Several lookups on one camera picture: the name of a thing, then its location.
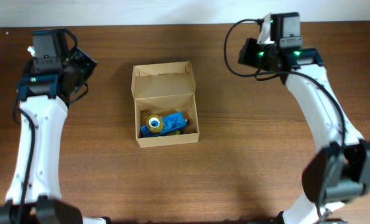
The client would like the cardboard box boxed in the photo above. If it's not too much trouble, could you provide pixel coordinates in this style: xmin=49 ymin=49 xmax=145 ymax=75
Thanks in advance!
xmin=131 ymin=62 xmax=200 ymax=148

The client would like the yellow tape roll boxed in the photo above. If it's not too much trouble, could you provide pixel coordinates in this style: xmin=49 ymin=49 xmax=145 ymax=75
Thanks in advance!
xmin=146 ymin=114 xmax=164 ymax=133

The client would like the blue magnetic whiteboard duster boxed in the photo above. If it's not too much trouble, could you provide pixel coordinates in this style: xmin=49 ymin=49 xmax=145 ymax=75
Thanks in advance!
xmin=141 ymin=112 xmax=188 ymax=138

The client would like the yellow highlighter with dark cap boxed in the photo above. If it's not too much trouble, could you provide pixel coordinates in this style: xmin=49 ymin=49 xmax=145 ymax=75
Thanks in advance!
xmin=168 ymin=130 xmax=182 ymax=136

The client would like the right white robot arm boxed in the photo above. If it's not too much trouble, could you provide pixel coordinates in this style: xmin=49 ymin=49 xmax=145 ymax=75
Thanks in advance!
xmin=239 ymin=12 xmax=370 ymax=223

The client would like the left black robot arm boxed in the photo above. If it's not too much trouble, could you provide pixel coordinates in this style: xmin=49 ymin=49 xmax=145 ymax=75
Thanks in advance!
xmin=0 ymin=28 xmax=111 ymax=224

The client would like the right black camera cable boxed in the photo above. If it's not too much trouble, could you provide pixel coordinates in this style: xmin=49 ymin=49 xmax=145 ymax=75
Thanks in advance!
xmin=223 ymin=18 xmax=347 ymax=218

